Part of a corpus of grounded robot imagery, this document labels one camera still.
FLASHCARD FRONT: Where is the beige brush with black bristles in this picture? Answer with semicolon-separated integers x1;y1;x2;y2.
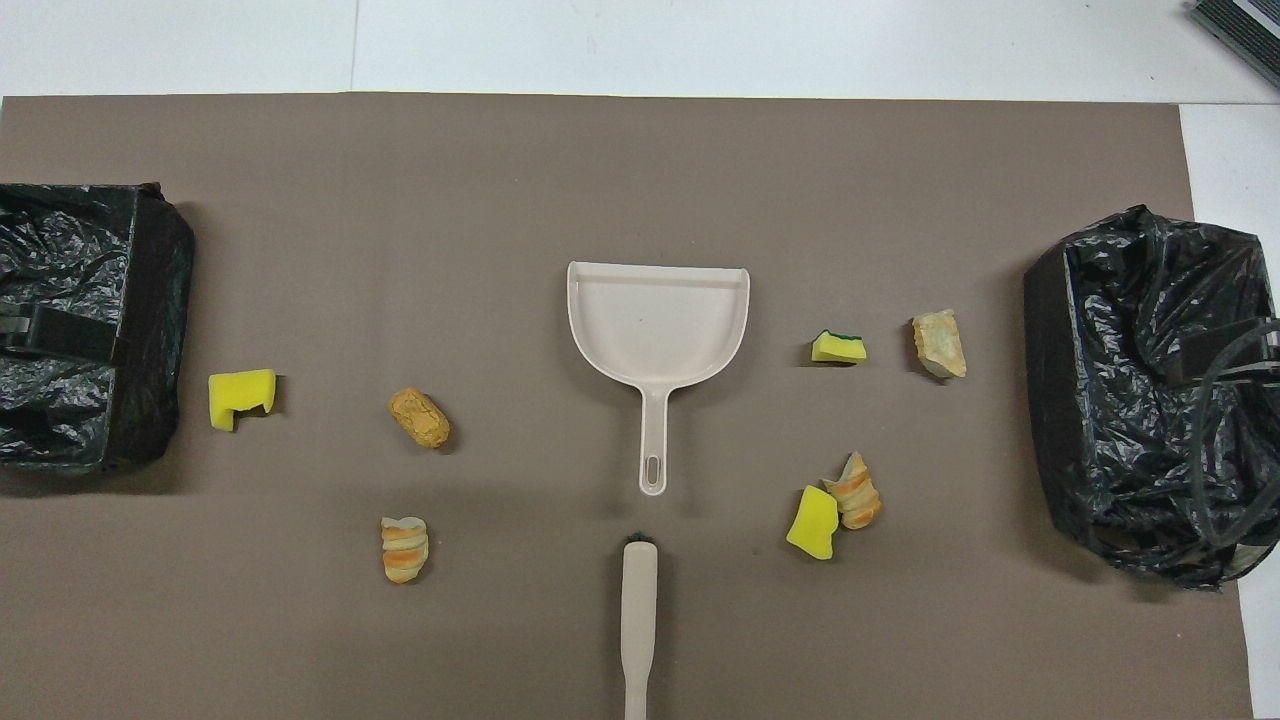
620;531;660;720

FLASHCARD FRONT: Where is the black bin with loose bag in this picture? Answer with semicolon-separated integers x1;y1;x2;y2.
1023;205;1280;591

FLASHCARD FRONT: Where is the brown paper table mat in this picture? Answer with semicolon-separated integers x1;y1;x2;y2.
0;93;1256;720

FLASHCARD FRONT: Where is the beige plastic dustpan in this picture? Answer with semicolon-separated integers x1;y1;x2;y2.
566;261;751;497

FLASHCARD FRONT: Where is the yellow notched sponge piece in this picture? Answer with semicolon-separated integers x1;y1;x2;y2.
208;369;278;433

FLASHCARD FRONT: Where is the brown bread roll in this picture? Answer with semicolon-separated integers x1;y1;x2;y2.
388;388;452;450

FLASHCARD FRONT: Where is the black bin with tight bag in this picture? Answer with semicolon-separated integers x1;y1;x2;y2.
0;182;196;474

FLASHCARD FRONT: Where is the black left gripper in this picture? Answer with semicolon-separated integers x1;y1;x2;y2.
0;305;116;363

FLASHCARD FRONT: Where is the pale bread chunk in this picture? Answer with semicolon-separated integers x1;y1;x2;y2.
911;309;968;381

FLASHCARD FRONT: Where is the yellow green sponge piece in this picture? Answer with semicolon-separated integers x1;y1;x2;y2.
810;329;868;365

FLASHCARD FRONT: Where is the striped bread piece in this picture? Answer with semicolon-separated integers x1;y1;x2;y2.
822;451;884;531
380;516;430;585

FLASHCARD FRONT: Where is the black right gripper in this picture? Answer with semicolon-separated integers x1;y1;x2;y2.
1160;318;1280;386

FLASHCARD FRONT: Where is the grey ribbed device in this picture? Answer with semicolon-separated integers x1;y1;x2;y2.
1188;0;1280;91

